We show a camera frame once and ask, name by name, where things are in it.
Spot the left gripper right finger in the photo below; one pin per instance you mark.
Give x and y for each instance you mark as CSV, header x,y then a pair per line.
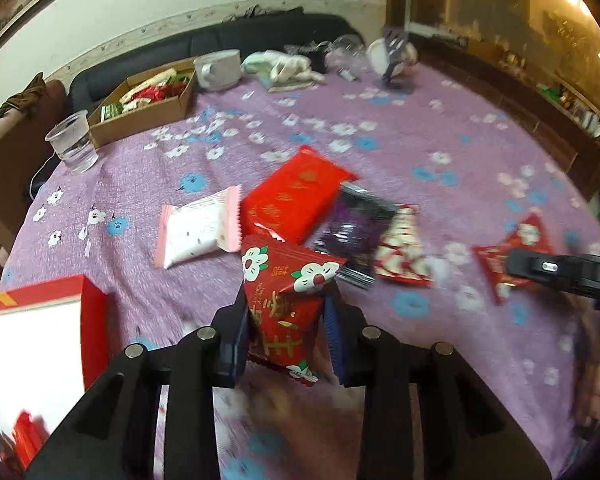
x,y
343,326

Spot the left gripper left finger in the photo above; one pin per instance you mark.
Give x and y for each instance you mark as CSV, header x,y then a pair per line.
x,y
232,325

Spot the red white lattice snack packet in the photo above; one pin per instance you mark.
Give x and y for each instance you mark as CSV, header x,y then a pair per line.
x,y
400,256

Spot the purple snack packet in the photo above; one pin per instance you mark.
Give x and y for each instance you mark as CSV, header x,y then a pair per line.
x,y
358,220

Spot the pink white snack packet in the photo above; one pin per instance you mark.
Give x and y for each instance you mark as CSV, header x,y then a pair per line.
x,y
199,228

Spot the large red snack packet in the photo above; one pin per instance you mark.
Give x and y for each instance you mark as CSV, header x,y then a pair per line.
x,y
295,199

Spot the cardboard box of snacks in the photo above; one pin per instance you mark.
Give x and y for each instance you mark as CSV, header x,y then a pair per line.
x,y
143,101

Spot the person right hand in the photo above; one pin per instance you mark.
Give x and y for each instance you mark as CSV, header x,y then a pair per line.
x,y
586,405

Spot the purple floral tablecloth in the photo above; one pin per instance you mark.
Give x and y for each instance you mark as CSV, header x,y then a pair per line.
x,y
473,174

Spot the red gift box tray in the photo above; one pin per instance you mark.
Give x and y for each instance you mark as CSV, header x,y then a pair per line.
x,y
53,346

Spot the clear plastic cup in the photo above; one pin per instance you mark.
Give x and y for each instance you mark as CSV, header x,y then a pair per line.
x,y
72,142

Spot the wooden glass cabinet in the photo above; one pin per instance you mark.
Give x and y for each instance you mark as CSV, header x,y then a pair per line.
x,y
539,60

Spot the white ceramic mug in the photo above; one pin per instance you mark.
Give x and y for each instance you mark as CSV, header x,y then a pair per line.
x,y
218,71

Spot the white crumpled cloth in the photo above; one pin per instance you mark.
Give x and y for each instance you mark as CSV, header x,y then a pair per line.
x,y
280,72

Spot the white bowl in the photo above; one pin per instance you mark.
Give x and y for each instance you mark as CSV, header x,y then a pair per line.
x,y
379,59

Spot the brown armchair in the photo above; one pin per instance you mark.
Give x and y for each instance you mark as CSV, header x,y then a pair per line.
x,y
25,119

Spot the black phone stand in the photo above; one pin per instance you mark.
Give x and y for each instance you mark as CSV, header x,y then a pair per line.
x,y
395,38

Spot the black leather sofa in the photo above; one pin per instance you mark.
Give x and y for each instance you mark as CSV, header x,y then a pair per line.
x,y
272,31

